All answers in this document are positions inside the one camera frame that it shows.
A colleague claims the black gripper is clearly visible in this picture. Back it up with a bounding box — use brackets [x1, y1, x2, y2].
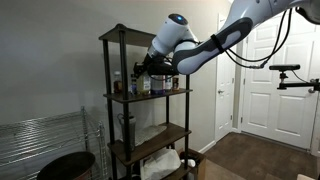
[133, 53, 158, 80]

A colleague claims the dark spice jar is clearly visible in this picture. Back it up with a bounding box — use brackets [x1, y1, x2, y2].
[129, 73, 139, 96]

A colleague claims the white blue red carton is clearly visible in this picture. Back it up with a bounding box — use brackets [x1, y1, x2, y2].
[150, 74, 166, 96]

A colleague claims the clear bottle with brown liquid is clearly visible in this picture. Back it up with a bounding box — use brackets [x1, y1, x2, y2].
[112, 70, 124, 95]

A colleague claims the reddish brown jar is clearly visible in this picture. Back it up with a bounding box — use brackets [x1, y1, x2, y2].
[171, 75, 181, 92]

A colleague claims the grey shaker cup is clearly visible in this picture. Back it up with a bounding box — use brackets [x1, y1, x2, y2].
[116, 113, 138, 153]

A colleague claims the checkered cloth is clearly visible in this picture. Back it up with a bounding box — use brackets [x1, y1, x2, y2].
[134, 124, 168, 147]

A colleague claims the narrow white door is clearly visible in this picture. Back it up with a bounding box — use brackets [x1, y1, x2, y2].
[214, 13, 239, 143]

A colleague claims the white plastic bag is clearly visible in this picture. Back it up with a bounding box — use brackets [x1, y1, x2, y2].
[139, 148, 182, 180]

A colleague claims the white object in cardboard box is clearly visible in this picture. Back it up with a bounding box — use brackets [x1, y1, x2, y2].
[180, 158, 197, 169]

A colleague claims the brown cardboard box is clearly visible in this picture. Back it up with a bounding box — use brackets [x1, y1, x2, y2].
[178, 148, 208, 180]

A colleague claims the black round bin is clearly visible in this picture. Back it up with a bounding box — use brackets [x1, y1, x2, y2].
[36, 151, 97, 180]

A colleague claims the wide white panel door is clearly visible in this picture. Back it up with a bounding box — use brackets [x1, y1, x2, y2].
[240, 13, 320, 151]

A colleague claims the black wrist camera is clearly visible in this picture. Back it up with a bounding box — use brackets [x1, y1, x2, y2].
[148, 61, 180, 77]

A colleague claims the dark wood black-frame shelf unit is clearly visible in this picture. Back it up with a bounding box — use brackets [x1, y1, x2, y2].
[98, 23, 195, 180]

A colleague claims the black strap on arm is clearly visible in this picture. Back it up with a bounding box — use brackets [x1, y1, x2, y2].
[210, 33, 225, 55]

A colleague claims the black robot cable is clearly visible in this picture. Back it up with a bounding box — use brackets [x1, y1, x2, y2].
[224, 8, 295, 70]

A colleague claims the chrome wire rack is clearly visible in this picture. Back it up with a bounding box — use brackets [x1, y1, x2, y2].
[0, 106, 110, 180]

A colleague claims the black camera on mount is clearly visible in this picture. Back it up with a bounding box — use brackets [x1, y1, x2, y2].
[268, 64, 301, 72]

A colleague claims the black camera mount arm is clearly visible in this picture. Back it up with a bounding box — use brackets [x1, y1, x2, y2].
[276, 70, 320, 95]

